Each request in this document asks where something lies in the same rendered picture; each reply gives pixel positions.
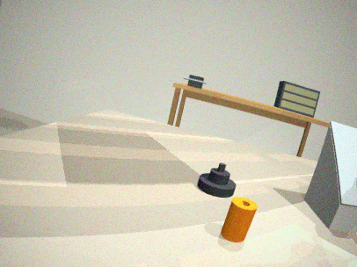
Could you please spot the dark grey stepped pedestal with short shaft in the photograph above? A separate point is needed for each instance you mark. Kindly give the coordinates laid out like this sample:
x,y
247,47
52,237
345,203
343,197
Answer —
x,y
217,182

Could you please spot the orange knob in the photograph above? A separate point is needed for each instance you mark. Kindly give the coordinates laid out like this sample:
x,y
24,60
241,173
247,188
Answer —
x,y
238,220

